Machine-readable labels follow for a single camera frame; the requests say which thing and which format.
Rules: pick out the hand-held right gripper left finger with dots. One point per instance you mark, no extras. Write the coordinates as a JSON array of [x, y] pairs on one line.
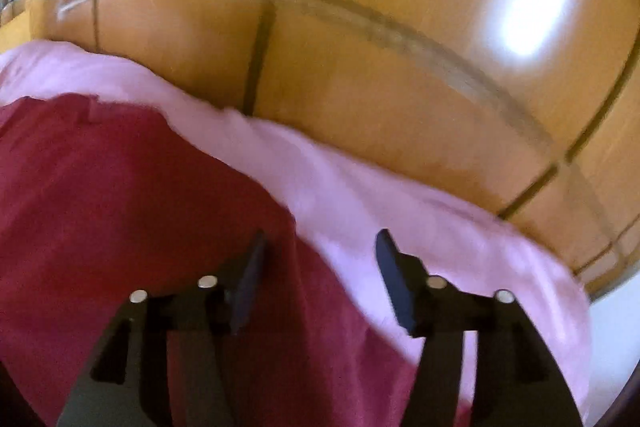
[[248, 283]]

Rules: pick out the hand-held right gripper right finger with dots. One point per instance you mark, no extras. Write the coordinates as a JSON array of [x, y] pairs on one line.
[[395, 279]]

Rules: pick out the dark red garment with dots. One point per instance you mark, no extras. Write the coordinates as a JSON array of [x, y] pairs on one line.
[[135, 227]]

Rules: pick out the pink bed sheet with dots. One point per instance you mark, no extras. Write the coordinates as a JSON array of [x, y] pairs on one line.
[[380, 212]]

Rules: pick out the wooden wardrobe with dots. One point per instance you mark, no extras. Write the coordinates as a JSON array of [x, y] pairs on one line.
[[380, 37]]

